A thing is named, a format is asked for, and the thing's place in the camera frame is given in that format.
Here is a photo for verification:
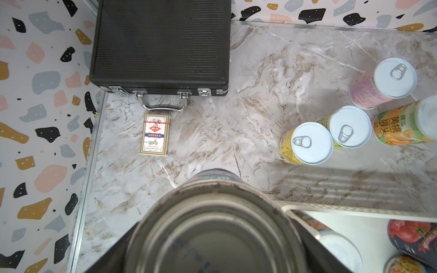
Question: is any green peach can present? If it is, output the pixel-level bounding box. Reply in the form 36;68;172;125
373;95;437;146

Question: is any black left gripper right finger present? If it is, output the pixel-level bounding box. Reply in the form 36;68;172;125
291;219;351;273

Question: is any light green small can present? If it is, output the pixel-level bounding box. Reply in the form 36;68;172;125
317;106;372;150

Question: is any pink small can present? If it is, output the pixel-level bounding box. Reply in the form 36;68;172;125
348;58;418;110

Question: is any playing card box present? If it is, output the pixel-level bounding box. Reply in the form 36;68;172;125
140;114;171;157

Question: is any yellow pineapple small can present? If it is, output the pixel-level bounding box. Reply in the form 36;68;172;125
279;122;333;166

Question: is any tall yellow orange can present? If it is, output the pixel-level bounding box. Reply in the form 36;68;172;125
293;210;363;273

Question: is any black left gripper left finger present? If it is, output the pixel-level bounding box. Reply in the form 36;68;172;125
85;222;139;273

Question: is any blue tin can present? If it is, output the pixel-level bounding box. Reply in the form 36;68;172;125
383;255;436;273
124;168;308;273

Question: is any dark tomato tin can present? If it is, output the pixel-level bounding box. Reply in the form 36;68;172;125
388;220;437;269

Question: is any black briefcase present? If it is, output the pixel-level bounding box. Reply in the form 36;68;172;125
89;1;232;109

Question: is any white plastic basket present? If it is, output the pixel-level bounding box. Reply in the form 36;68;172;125
276;200;437;273

